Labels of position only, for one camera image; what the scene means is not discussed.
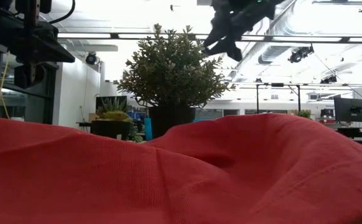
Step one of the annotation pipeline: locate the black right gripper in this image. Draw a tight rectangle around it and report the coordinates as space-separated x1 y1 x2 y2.
203 0 286 63

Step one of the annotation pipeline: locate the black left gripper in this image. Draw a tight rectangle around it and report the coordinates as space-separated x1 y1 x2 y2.
0 0 77 90

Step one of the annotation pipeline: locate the bushy plant in black pot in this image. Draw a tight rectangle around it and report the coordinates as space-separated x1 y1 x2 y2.
113 24 236 139

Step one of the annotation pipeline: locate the small black monitor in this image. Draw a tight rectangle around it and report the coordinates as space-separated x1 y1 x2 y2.
95 95 128 113

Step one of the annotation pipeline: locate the potted succulent plant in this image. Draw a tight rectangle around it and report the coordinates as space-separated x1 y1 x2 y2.
90 96 144 143

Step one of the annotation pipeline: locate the small green background plant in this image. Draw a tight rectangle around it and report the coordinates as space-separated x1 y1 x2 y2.
295 109 312 119

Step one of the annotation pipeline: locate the large black monitor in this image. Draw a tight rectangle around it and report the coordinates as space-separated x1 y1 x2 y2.
333 96 362 123

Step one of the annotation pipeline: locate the black background desk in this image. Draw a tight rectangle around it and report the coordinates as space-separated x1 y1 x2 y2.
338 126 362 146

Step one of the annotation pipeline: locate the red cloth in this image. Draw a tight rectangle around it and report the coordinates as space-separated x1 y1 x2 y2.
0 112 362 224

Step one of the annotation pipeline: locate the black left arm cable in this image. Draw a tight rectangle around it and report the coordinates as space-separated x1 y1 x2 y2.
49 0 77 25

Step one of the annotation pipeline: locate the round black ceiling camera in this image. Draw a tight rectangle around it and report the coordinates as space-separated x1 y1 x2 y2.
85 52 98 65

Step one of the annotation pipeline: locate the black window frame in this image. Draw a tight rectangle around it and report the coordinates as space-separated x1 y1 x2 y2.
0 40 60 125

